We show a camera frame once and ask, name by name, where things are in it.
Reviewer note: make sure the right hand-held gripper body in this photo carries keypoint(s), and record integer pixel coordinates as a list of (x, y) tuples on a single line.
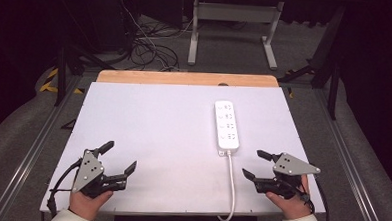
[(291, 166)]

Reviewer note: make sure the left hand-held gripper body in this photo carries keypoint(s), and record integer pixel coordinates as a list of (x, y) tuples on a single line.
[(87, 171)]

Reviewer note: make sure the white power strip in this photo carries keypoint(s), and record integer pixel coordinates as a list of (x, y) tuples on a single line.
[(226, 127)]

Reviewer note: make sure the person's left hand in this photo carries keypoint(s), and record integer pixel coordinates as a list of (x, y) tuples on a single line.
[(86, 204)]

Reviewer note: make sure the person's right hand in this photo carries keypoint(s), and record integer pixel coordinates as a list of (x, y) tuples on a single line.
[(291, 206)]

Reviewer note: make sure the white board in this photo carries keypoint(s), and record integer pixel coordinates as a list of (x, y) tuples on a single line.
[(169, 139)]

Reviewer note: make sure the black metal stand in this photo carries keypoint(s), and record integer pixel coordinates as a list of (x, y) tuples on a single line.
[(333, 93), (61, 79)]

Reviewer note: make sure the aluminium rail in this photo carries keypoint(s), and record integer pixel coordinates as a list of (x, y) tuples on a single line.
[(28, 163), (351, 167)]

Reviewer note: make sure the white metal desk frame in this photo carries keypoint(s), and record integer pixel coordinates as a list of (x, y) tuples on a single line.
[(235, 12)]

